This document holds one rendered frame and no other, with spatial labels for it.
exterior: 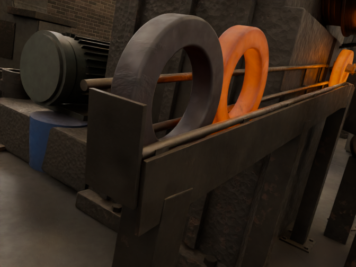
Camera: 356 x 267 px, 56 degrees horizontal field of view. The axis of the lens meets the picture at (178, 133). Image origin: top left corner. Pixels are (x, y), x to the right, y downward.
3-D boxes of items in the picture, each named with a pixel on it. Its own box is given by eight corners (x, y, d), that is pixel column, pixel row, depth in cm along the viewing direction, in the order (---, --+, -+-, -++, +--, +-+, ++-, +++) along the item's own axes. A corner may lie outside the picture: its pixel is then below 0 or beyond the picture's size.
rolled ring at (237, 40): (259, 123, 64) (244, 118, 66) (277, 23, 57) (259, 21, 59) (211, 157, 51) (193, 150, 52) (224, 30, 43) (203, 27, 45)
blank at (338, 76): (338, 48, 112) (349, 50, 111) (347, 49, 125) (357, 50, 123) (324, 92, 118) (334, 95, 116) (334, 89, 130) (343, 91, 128)
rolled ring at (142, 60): (234, 19, 43) (212, 17, 45) (138, 7, 28) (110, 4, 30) (213, 151, 49) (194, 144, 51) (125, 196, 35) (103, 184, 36)
